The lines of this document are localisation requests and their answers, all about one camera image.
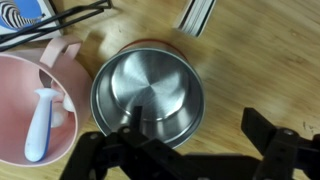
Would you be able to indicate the white card with blue print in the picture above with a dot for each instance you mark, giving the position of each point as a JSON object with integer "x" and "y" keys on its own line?
{"x": 26, "y": 10}

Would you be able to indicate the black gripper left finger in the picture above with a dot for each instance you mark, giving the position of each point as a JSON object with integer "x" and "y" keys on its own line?
{"x": 133, "y": 156}

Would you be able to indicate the white and blue utensil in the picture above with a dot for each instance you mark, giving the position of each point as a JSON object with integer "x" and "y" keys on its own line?
{"x": 38, "y": 133}

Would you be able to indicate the stainless steel tin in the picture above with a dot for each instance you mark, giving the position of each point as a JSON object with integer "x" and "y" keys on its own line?
{"x": 150, "y": 80}

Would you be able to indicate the pink mug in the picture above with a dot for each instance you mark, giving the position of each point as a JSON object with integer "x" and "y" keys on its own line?
{"x": 20, "y": 83}

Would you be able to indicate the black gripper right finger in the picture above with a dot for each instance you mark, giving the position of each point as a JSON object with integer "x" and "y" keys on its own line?
{"x": 283, "y": 150}

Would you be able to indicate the white box with green label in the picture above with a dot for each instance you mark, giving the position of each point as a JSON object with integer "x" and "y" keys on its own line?
{"x": 196, "y": 16}

